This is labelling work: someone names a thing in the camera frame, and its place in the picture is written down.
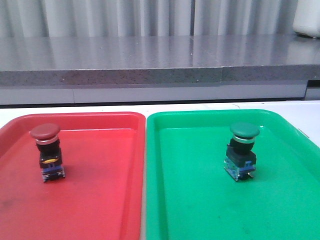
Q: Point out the green mushroom push button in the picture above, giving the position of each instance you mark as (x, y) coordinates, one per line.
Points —
(240, 161)

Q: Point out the red mushroom push button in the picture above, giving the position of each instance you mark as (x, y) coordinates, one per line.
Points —
(48, 143)

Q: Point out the grey stone counter ledge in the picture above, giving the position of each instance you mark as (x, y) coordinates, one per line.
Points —
(89, 61)

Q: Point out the red plastic tray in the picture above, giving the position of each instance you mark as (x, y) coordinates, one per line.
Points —
(100, 197)

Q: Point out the green plastic tray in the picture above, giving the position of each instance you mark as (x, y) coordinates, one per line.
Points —
(190, 196)

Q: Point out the white jug on counter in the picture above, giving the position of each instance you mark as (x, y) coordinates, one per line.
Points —
(307, 18)

